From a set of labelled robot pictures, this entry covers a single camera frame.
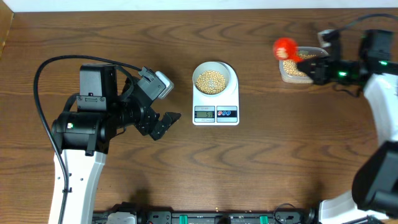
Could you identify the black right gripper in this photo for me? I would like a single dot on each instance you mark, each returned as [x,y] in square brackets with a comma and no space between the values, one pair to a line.
[319,73]

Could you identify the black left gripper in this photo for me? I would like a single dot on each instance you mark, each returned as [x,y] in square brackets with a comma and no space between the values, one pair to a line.
[144,123]

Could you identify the red plastic scoop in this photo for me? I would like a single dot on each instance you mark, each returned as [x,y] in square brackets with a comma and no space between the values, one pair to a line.
[286,49]

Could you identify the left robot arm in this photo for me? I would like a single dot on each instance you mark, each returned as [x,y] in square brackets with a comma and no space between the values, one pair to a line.
[90,119]

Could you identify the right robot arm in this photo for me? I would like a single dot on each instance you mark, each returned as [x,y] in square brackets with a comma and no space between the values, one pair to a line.
[373,196]

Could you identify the white digital kitchen scale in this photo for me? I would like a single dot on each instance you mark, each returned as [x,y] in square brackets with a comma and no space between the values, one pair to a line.
[220,110]

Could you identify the soybeans in grey bowl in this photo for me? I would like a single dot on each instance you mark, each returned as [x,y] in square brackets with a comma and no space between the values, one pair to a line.
[211,82]

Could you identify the light grey bowl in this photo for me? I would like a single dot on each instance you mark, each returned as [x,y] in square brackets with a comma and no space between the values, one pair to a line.
[217,66]

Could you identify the pile of soybeans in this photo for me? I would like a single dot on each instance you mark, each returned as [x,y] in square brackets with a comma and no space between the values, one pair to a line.
[290,66]

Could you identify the clear plastic container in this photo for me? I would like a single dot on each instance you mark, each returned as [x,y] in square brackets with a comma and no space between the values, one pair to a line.
[301,80]

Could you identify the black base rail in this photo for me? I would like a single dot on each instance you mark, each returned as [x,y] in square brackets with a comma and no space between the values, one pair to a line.
[125,213]

